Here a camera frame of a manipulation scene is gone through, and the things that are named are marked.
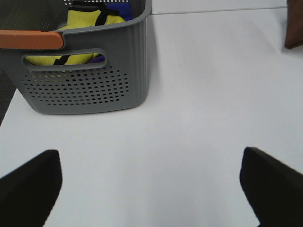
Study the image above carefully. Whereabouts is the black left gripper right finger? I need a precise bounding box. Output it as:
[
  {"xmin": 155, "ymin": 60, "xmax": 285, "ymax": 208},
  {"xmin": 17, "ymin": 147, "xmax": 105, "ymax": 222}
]
[{"xmin": 239, "ymin": 147, "xmax": 303, "ymax": 227}]

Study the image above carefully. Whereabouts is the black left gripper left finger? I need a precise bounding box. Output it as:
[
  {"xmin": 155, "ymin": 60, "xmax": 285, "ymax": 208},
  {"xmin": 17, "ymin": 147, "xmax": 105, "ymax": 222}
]
[{"xmin": 0, "ymin": 150, "xmax": 62, "ymax": 227}]

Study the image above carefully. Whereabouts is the grey perforated plastic basket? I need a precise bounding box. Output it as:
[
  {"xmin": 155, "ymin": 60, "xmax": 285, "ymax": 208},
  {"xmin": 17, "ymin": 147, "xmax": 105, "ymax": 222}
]
[{"xmin": 0, "ymin": 0, "xmax": 152, "ymax": 114}]

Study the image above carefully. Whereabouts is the brown folded towel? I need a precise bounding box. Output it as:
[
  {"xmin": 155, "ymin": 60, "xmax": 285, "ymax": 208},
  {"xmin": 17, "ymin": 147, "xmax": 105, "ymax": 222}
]
[{"xmin": 284, "ymin": 0, "xmax": 303, "ymax": 49}]

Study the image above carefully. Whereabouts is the yellow cloth with black trim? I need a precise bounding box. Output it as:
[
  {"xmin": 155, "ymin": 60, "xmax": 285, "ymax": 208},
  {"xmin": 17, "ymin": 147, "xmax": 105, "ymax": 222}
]
[{"xmin": 25, "ymin": 2, "xmax": 125, "ymax": 66}]

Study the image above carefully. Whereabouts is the blue purple cloth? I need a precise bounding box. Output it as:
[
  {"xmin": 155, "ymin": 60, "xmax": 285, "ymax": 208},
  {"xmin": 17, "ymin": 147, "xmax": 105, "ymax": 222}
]
[{"xmin": 89, "ymin": 1, "xmax": 134, "ymax": 64}]

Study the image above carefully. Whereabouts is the orange basket handle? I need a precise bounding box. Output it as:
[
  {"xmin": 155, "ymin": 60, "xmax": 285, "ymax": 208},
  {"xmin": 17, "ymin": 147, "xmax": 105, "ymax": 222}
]
[{"xmin": 0, "ymin": 30, "xmax": 64, "ymax": 50}]

